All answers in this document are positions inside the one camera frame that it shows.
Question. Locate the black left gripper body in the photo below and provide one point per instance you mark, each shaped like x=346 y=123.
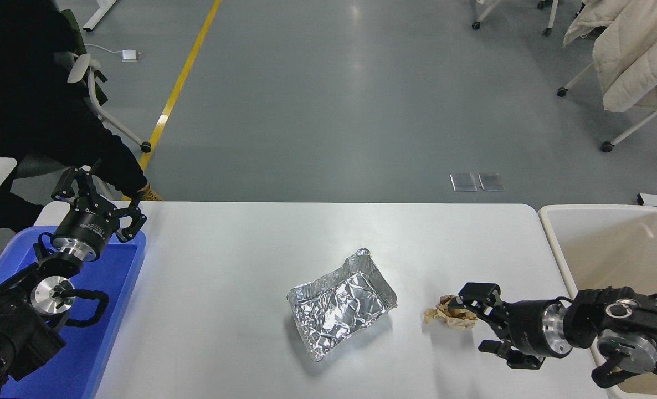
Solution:
x=85 y=227

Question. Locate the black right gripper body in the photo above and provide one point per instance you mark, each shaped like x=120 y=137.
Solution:
x=525 y=327

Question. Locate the tan paper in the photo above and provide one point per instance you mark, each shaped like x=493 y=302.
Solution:
x=442 y=317

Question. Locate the foil tray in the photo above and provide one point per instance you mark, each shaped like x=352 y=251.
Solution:
x=339 y=305

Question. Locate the person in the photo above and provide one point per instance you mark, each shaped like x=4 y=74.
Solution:
x=29 y=127

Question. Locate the blue plastic tray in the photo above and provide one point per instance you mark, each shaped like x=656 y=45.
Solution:
x=107 y=310

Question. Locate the silver floor plate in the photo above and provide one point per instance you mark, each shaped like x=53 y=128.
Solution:
x=491 y=182
x=463 y=182

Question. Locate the large pale bin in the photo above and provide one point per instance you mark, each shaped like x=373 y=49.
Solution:
x=611 y=249

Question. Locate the grey office chair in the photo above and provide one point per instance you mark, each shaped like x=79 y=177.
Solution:
x=78 y=67

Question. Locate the green cloth bag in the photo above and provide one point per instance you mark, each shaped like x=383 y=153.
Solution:
x=73 y=33

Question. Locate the white desk foot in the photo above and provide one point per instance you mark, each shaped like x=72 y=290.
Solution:
x=97 y=16

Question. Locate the white chair holding coat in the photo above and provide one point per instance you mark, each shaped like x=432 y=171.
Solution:
x=607 y=146

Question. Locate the white swivel chair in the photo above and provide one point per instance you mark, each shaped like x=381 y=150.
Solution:
x=476 y=25

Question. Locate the cream padded coat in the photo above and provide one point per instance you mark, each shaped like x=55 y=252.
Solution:
x=638 y=55

